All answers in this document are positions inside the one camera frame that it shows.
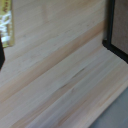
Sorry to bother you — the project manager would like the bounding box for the yellow printed snack package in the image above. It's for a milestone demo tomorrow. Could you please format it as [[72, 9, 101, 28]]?
[[0, 0, 15, 48]]

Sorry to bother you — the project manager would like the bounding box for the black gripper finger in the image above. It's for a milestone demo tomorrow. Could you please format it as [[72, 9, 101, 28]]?
[[0, 45, 6, 70]]

